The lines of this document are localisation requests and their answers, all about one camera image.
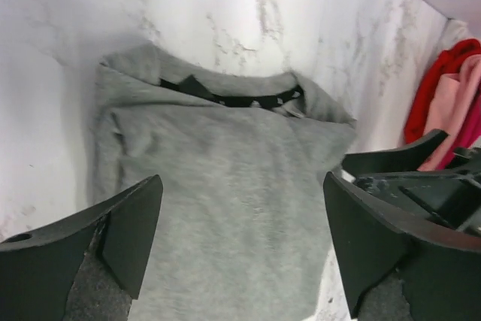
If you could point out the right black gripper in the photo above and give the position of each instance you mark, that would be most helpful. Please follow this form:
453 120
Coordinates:
449 197

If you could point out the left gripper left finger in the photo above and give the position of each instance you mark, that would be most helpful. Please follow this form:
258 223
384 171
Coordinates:
88 266

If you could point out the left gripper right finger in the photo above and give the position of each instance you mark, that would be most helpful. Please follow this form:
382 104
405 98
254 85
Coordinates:
435 269

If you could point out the grey t shirt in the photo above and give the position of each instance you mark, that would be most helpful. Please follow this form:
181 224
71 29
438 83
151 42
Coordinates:
242 232

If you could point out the red folded t shirt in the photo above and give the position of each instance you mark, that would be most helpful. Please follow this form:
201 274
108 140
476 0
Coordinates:
448 62

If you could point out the pink folded t shirt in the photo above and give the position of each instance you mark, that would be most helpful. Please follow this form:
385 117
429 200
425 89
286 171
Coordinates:
450 105

